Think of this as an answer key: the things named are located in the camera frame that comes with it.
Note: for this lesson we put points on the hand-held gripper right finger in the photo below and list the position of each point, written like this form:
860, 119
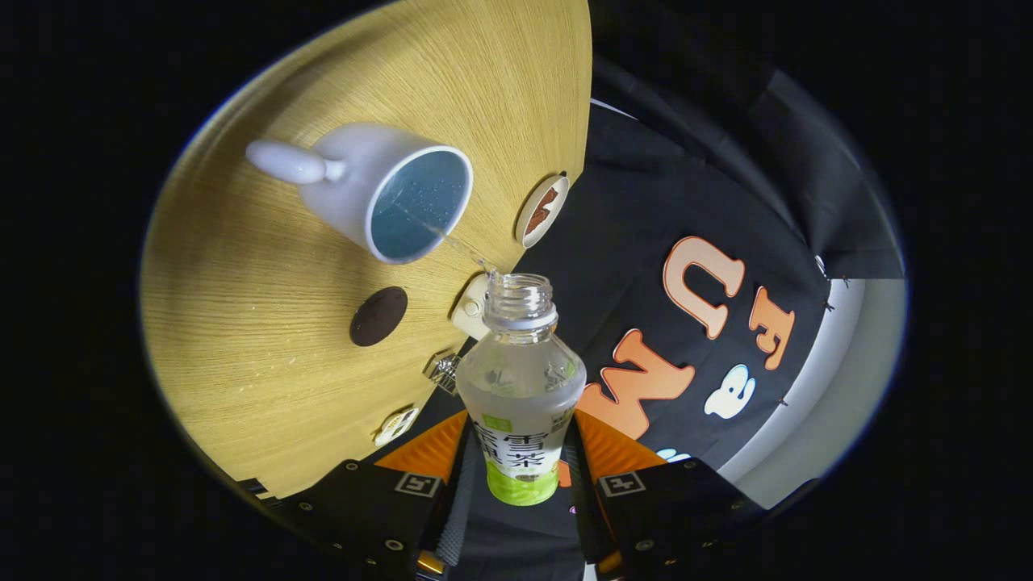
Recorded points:
584, 504

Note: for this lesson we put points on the clear juice bottle green label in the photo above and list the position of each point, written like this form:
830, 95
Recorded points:
520, 395

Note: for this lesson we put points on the small round white plate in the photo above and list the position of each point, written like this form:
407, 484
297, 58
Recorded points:
526, 230

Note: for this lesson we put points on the cream toaster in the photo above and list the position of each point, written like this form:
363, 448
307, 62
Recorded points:
470, 313

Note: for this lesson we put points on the brown food pieces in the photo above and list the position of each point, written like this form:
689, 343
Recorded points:
542, 211

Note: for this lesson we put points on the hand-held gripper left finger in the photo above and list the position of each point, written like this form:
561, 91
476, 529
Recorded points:
458, 500

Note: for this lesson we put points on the dark brown round coaster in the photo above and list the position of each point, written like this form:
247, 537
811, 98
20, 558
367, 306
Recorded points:
378, 316

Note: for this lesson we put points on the wooden table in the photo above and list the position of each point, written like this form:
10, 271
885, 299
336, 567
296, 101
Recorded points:
242, 363

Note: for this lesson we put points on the black backdrop cloth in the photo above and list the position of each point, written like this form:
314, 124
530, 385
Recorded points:
629, 210

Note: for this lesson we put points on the white cup blue inside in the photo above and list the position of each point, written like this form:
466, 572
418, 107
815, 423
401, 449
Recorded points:
347, 190

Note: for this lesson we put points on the white divided dish with beans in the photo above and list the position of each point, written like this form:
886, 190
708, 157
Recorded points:
395, 426

